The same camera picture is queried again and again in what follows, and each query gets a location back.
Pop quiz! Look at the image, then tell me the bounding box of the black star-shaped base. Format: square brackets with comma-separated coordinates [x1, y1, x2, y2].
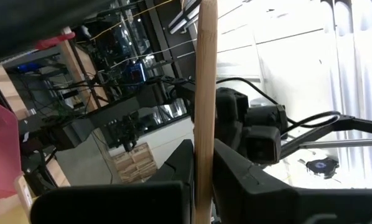
[305, 156, 340, 180]

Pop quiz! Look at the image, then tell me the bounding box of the pink plastic tray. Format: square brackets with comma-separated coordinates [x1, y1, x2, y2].
[0, 96, 24, 203]

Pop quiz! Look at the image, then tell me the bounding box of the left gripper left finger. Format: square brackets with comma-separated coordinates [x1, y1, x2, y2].
[30, 139, 195, 224]

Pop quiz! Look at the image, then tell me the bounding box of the wooden crate stack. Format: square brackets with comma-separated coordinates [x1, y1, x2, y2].
[112, 142, 159, 184]

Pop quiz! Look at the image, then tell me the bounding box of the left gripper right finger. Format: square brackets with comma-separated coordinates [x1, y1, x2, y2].
[212, 138, 372, 224]

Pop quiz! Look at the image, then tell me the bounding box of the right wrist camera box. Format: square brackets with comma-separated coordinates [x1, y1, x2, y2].
[244, 104, 289, 165]

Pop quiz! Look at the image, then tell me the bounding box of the slotted light wooden spatula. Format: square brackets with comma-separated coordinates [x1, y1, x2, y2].
[193, 0, 220, 224]

